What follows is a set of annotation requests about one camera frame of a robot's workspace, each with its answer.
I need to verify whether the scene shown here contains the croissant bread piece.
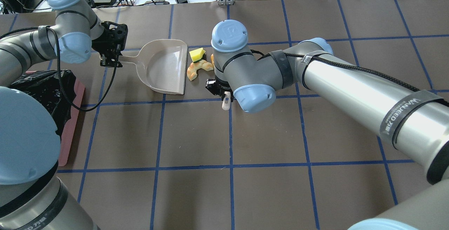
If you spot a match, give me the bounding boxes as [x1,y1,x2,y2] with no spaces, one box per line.
[186,54,215,81]

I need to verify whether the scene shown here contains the pink bin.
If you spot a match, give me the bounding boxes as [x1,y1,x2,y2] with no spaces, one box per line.
[26,71,85,167]

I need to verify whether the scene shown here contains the yellow sponge piece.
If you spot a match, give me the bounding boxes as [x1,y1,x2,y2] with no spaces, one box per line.
[189,48,206,63]

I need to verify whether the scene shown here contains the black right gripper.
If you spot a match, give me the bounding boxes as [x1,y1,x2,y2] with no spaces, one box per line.
[205,77,233,99]

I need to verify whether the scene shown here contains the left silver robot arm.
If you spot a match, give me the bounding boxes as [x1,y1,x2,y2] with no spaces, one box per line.
[0,0,128,230]

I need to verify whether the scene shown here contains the black trash bag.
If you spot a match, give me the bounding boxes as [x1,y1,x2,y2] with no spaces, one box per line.
[9,70,76,137]

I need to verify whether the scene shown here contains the beige plastic dustpan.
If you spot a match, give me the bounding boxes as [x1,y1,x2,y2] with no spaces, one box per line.
[119,39,189,95]

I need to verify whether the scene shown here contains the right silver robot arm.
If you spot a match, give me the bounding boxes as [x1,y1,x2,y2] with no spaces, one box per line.
[206,20,449,230]

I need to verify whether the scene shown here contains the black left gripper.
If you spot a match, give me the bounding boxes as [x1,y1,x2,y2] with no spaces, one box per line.
[92,21,128,68]

